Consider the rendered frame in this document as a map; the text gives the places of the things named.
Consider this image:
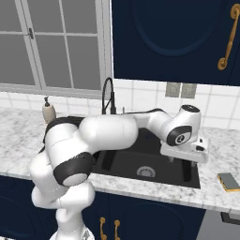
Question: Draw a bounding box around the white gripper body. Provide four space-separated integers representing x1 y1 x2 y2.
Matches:
159 140 210 164

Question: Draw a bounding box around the navy base cupboard door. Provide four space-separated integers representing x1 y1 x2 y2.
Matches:
108 190 208 240
0 173 111 240

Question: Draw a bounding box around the grey window latch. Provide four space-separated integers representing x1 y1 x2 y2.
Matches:
26 27 36 40

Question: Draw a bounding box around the black sink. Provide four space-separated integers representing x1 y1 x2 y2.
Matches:
90 126 202 189

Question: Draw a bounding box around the grey dishwasher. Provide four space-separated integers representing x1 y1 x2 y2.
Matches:
195 208 240 240

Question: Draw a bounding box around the beige soap dispenser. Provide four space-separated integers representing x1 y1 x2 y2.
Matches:
41 96 57 125

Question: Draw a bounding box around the grey wall socket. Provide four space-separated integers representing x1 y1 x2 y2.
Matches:
181 82 198 100
164 81 182 98

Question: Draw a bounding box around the black tap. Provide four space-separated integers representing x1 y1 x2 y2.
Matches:
100 76 127 115

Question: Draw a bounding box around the grey framed window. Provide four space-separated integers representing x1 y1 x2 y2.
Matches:
0 0 113 99

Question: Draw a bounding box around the gold base cupboard handle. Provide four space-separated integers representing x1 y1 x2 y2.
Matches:
112 218 122 240
98 217 108 240

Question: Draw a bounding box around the yellow and grey sponge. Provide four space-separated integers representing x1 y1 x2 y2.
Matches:
217 172 240 193

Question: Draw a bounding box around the navy wall cupboard door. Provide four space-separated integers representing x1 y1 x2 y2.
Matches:
111 0 240 87

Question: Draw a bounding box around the gold wall cupboard handle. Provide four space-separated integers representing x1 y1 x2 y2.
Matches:
217 3 240 71

